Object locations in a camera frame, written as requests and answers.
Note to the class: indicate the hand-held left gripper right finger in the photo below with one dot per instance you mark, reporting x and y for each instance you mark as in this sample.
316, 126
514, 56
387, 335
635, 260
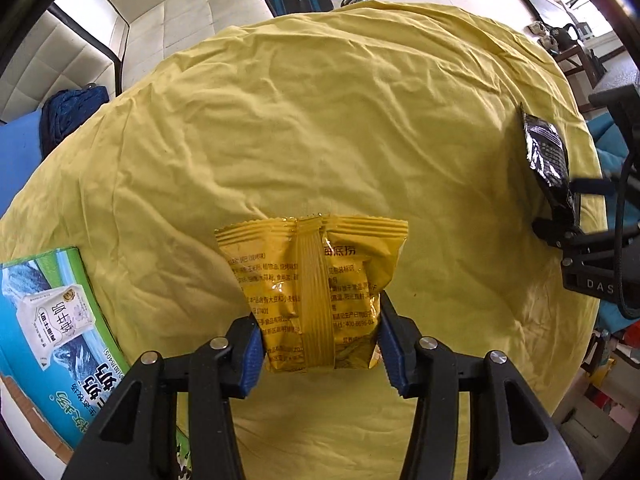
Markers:
395, 355

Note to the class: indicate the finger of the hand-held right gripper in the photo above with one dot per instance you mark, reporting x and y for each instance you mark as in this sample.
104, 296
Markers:
592, 185
555, 232

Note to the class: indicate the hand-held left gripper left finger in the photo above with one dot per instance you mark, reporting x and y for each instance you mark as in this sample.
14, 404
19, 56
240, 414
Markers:
250, 360

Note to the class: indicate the black snack packet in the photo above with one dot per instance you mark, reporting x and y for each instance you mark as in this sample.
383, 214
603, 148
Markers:
545, 150

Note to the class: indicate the yellow snack packet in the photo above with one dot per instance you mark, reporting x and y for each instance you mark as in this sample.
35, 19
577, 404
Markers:
310, 280

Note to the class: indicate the blue printed cardboard box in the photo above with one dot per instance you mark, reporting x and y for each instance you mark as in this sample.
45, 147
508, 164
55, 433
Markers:
50, 320

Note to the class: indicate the teal bean bag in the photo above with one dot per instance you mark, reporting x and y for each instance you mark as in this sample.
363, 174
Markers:
610, 140

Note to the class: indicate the dark wooden chair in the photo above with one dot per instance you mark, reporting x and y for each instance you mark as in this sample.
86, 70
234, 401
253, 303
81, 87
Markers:
582, 67

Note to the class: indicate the white shoe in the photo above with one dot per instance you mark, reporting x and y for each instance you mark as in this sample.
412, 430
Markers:
550, 42
536, 27

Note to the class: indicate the black treadmill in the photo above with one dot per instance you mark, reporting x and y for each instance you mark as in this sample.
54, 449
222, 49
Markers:
550, 7

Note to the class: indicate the yellow tablecloth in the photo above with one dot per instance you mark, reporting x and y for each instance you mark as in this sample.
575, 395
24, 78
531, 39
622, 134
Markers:
325, 135

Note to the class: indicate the blue foam mat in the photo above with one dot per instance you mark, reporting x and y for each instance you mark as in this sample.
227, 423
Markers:
20, 160

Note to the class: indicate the dark blue cloth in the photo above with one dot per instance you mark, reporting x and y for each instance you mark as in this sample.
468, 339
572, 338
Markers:
70, 110

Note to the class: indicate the small white quilted chair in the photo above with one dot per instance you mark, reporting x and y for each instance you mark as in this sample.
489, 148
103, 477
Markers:
50, 70

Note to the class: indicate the large white quilted chair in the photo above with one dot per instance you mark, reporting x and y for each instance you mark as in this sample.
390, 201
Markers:
200, 10

